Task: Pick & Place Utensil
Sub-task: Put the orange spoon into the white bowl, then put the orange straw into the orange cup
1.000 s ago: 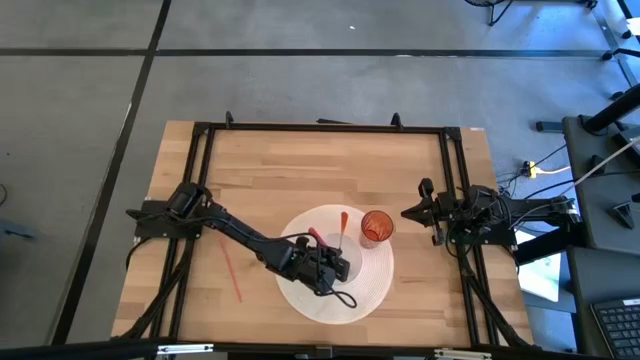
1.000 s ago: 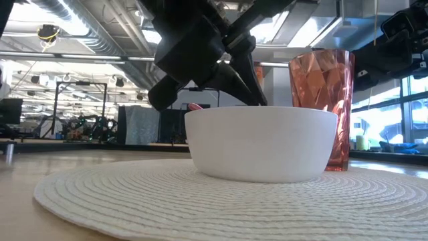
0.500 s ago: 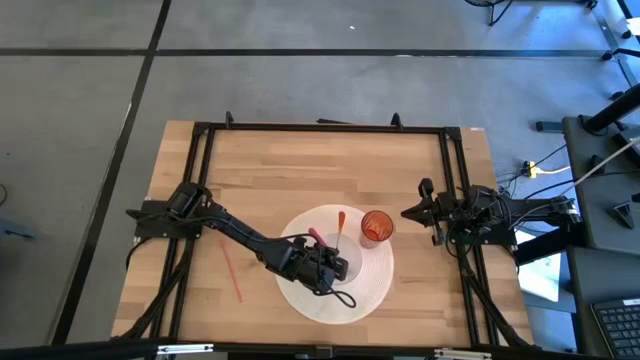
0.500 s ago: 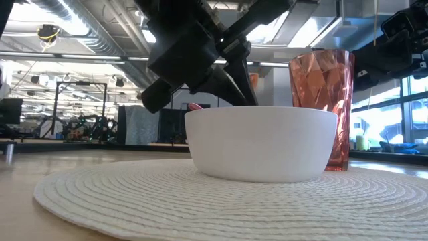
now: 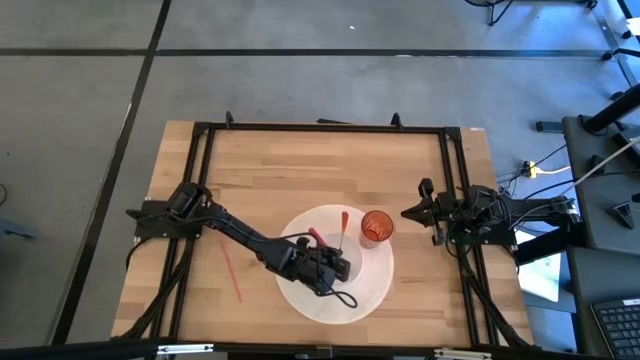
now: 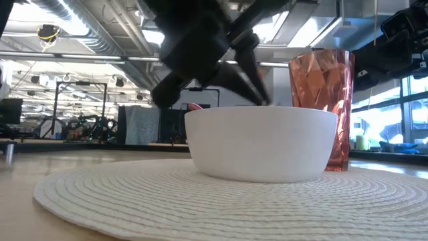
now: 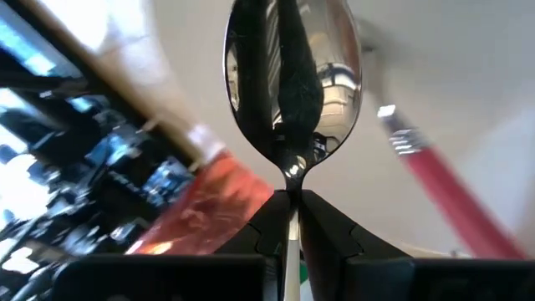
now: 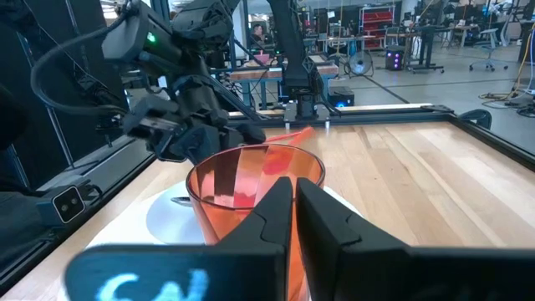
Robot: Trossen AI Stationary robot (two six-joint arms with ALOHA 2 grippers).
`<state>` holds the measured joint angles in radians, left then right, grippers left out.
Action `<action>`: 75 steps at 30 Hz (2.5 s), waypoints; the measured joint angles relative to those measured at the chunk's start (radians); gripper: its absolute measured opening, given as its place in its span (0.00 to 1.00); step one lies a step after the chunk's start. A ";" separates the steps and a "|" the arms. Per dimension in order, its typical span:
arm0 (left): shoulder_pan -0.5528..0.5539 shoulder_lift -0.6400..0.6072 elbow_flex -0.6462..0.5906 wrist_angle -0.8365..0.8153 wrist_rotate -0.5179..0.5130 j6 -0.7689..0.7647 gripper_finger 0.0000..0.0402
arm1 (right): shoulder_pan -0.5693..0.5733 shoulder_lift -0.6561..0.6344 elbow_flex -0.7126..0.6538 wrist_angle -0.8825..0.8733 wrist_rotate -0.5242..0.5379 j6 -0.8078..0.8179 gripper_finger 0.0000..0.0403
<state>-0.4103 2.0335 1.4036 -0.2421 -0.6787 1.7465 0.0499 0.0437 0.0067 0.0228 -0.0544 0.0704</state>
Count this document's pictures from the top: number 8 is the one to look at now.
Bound white bowl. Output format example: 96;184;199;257
145;190;206;246

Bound grey table-level camera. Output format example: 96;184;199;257
52;186;88;226

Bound orange translucent plastic cup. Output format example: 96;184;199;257
185;143;327;301

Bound black computer with blue light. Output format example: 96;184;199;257
328;85;356;108

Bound black standing desk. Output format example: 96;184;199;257
407;23;447;75

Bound round white woven placemat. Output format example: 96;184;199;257
56;179;365;301

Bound yellow floor cable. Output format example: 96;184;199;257
478;24;535;101

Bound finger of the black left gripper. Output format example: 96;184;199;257
169;122;268;166
122;94;190;163

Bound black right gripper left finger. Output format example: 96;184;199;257
64;176;294;301

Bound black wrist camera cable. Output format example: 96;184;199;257
30;12;131;118

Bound black table edge frame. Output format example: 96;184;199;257
0;103;535;296

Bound black corner clamp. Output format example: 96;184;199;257
458;109;493;130

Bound red bin rack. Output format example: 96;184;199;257
359;3;397;39

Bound grey office chair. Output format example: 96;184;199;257
468;28;510;73

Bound round floor fan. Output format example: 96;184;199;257
346;48;375;78

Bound wooden workbench with blue legs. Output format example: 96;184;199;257
227;54;340;110

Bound black tower with purple lights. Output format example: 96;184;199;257
384;44;405;72

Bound person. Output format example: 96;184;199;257
249;23;268;48

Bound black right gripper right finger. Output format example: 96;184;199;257
295;176;535;301

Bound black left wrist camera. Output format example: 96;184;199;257
101;1;184;75

